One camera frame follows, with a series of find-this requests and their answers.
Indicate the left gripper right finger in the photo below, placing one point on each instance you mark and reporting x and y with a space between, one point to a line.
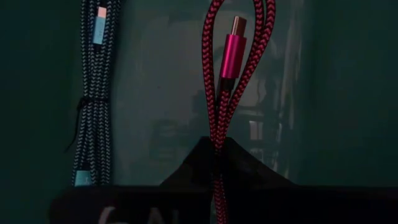
248 171

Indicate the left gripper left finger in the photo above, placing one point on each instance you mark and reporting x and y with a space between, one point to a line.
196 168

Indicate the teal plastic basket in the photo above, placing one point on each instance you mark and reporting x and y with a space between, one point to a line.
155 93

